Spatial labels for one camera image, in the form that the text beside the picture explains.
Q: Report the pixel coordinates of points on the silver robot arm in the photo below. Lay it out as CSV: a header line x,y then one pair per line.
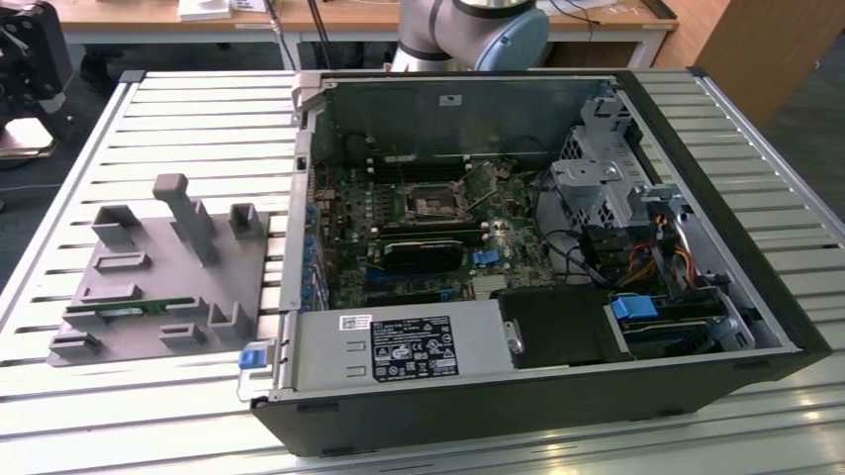
x,y
461,34

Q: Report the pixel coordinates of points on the black RAM slot row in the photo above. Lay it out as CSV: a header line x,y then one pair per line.
x,y
428,231
408,168

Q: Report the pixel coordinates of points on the wooden cabinet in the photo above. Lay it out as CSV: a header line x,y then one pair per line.
x,y
759,49

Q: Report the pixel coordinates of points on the blue case latch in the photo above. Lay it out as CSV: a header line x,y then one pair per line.
x,y
252,359

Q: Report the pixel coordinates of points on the blue board connector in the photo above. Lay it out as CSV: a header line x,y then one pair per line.
x,y
484,258

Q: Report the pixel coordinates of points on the wooden desk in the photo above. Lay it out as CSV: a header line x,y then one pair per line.
x,y
132,22

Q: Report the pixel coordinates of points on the black PC case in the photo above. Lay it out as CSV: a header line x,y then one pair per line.
x,y
461,420

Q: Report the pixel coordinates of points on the grey parts rack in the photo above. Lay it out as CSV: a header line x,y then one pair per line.
x,y
164,277

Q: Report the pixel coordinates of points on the white box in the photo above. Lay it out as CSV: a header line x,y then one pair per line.
x,y
204,11

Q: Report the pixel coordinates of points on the metal locking lever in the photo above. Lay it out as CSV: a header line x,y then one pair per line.
x,y
480,190
397,165

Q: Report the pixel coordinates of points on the black graphics card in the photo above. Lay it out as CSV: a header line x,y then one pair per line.
x,y
421,257

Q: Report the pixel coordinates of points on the CPU socket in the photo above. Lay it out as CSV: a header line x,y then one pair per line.
x,y
435,203

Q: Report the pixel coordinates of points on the silver heatsink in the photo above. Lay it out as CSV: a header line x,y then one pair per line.
x,y
488,287

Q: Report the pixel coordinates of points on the black disk drive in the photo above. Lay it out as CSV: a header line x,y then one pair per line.
x,y
666,339

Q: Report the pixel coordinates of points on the blue disk carrier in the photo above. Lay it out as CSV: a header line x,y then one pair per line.
x,y
634,308

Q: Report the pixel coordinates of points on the silver disk bay cage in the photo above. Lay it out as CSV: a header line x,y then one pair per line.
x,y
580,183

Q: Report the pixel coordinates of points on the green RAM stick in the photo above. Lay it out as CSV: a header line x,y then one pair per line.
x,y
152,306

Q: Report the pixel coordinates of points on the silver power supply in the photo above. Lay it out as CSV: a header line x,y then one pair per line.
x,y
316,346

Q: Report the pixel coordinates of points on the green motherboard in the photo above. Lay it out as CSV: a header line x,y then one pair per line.
x,y
508,247

